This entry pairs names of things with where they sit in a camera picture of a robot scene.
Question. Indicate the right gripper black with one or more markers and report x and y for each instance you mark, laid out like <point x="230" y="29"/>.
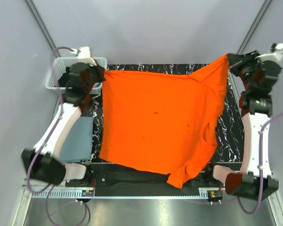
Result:
<point x="236" y="61"/>

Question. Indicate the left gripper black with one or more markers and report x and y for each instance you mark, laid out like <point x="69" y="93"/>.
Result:
<point x="100" y="70"/>

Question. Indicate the orange t shirt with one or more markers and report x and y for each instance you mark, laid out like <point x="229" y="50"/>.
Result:
<point x="163" y="123"/>

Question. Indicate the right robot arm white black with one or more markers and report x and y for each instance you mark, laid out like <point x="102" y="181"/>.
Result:
<point x="254" y="180"/>

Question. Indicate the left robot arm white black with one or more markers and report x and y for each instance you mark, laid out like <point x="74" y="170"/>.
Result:
<point x="41" y="162"/>

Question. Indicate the black t shirt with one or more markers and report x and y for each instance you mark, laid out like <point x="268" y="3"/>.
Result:
<point x="65" y="79"/>

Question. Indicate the white plastic laundry basket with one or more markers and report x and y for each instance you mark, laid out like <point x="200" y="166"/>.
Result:
<point x="60" y="65"/>

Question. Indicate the folded grey-blue t shirt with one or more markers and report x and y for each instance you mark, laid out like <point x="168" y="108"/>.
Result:
<point x="77" y="146"/>

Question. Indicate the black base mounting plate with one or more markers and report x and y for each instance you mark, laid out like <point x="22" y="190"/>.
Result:
<point x="103" y="174"/>

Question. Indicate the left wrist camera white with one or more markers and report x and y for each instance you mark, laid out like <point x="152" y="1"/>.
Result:
<point x="84" y="55"/>

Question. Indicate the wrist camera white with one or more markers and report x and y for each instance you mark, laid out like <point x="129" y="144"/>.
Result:
<point x="275" y="53"/>
<point x="84" y="55"/>

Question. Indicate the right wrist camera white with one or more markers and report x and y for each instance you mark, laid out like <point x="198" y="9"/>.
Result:
<point x="275" y="53"/>

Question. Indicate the right corner aluminium post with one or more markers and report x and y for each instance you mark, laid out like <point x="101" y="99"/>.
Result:
<point x="256" y="22"/>

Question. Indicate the corner aluminium post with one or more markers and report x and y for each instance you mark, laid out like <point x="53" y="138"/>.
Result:
<point x="41" y="25"/>
<point x="256" y="22"/>

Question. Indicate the left corner aluminium post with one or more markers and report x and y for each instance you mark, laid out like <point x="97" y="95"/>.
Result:
<point x="41" y="25"/>

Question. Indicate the slotted cable duct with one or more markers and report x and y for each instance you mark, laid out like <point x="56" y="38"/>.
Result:
<point x="126" y="193"/>

